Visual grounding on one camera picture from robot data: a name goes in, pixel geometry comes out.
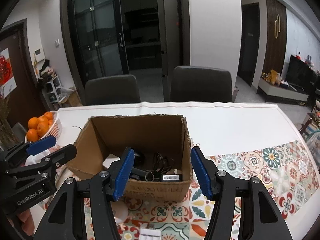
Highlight orange fruit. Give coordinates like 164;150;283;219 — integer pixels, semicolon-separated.
28;117;39;129
36;112;54;138
26;128;39;142

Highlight orange fruit back left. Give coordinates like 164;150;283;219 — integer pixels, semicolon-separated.
28;117;39;129

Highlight right dark dining chair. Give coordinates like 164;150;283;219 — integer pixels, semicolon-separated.
170;66;233;103

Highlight wall intercom panel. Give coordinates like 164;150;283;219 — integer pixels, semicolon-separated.
34;48;46;62

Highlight left dark dining chair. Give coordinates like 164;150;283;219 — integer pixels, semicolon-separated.
85;74;141;106

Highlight black adapter with label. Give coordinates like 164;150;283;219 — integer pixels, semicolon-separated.
161;169;183;182

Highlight black television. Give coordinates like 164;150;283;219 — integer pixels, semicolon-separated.
285;55;319;94

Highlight white power adapter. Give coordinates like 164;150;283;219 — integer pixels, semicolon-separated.
103;154;120;170

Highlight white battery charger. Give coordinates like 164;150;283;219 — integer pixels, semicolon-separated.
139;224;162;240

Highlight orange fruit right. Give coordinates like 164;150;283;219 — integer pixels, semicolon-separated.
36;112;54;138

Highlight dried pink flowers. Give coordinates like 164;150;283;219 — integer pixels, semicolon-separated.
0;86;16;150

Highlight dark dining chair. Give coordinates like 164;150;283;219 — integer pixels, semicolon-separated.
85;74;141;106
170;66;233;103

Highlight left hand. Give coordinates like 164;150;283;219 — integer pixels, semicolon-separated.
17;209;35;236

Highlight white shoe rack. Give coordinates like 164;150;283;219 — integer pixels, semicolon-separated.
44;76;62;103

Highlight white tv cabinet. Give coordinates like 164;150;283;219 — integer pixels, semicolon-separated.
257;78;309;105

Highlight astronaut figurine keychain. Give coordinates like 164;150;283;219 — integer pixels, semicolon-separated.
129;167;155;181

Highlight patterned white tablecloth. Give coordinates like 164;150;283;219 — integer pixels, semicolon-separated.
57;102;319;239

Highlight orange fruit front left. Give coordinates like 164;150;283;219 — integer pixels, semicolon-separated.
26;128;39;142

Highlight brown cardboard box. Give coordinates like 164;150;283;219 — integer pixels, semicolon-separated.
67;115;193;202

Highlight white tissue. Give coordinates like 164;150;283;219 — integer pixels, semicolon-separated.
24;150;50;166

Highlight white fruit basket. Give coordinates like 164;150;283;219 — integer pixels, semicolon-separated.
24;111;62;142

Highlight round pink white night light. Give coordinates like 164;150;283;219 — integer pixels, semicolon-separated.
111;201;129;225

